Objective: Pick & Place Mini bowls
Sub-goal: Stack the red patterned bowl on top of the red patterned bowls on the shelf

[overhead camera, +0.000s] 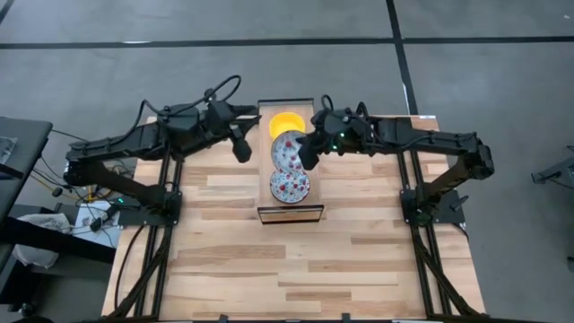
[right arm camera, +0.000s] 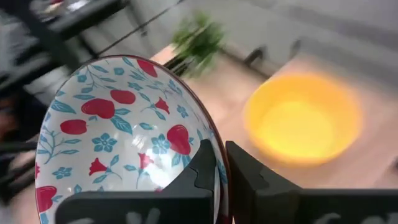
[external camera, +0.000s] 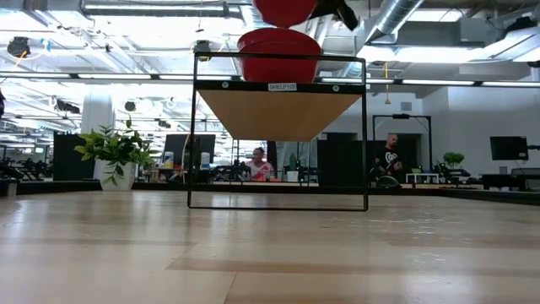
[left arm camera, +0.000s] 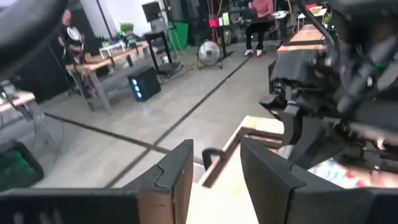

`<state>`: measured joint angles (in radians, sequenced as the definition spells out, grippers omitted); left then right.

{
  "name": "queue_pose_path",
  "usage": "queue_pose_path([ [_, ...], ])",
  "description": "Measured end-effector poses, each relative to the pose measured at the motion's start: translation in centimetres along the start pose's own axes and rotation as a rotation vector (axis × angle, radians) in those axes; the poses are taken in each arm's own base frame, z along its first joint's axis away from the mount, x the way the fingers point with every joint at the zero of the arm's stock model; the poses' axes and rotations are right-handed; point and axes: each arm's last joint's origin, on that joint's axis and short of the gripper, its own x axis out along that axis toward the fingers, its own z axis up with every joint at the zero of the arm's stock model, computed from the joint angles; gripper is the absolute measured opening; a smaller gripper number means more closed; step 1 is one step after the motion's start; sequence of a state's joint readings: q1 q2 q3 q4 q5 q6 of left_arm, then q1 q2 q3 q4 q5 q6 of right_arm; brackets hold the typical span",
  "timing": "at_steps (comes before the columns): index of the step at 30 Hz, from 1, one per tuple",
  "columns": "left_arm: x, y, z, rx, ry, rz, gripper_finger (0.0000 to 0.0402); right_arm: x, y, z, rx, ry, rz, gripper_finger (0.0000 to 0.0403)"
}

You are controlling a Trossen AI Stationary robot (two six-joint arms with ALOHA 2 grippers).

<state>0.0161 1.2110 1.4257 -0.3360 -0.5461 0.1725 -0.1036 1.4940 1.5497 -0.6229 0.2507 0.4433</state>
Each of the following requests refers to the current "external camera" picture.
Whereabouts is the black frame wooden shelf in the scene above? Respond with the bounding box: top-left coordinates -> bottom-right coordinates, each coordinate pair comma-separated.
186,52 -> 369,212

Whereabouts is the small green plant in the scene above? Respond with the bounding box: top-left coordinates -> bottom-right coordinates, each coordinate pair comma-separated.
442,151 -> 466,170

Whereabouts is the white small table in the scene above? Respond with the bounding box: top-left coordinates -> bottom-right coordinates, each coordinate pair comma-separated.
407,171 -> 440,185

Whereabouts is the black desk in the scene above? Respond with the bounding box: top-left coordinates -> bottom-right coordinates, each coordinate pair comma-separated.
480,167 -> 540,192

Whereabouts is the black background rig frame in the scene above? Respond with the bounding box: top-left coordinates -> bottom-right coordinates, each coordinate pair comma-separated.
372,113 -> 433,141

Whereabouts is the green potted plant white pot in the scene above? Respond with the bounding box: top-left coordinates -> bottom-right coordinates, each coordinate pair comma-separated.
74,117 -> 160,192

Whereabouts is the silver ventilation duct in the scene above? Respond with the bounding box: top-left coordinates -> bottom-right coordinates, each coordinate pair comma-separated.
239,3 -> 271,33
364,0 -> 426,43

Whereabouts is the black desk monitor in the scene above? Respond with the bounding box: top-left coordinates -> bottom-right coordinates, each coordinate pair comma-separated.
163,133 -> 217,166

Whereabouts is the white column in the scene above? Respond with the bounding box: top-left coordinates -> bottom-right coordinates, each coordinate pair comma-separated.
82,86 -> 116,133

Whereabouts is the black partition panel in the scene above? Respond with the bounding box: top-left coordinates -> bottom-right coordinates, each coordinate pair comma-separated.
53,133 -> 96,182
316,133 -> 376,187

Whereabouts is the black wall monitor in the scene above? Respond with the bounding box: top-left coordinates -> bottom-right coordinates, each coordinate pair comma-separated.
489,136 -> 530,161

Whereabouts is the yellow hanging cord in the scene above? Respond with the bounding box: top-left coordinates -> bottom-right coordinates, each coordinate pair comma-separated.
382,62 -> 392,106

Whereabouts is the person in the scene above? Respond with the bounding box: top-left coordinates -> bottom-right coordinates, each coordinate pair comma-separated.
373,133 -> 404,187
246,146 -> 275,182

